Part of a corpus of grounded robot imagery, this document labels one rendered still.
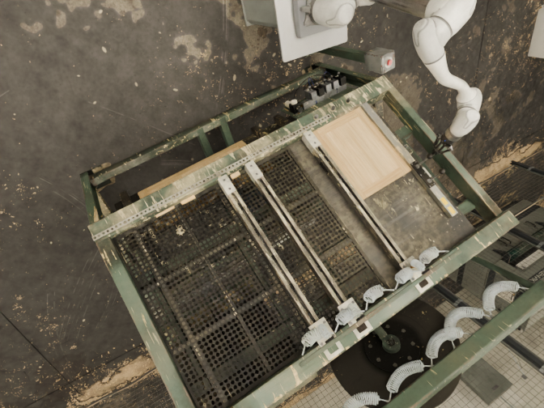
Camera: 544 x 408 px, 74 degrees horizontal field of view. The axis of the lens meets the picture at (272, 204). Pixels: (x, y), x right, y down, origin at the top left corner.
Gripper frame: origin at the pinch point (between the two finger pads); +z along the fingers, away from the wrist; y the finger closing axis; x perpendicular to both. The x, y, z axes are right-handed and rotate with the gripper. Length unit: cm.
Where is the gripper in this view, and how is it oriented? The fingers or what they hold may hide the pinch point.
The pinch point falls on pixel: (434, 152)
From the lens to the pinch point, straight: 251.0
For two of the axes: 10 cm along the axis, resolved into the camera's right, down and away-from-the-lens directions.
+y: -5.3, -8.0, 2.6
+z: -0.7, 3.5, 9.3
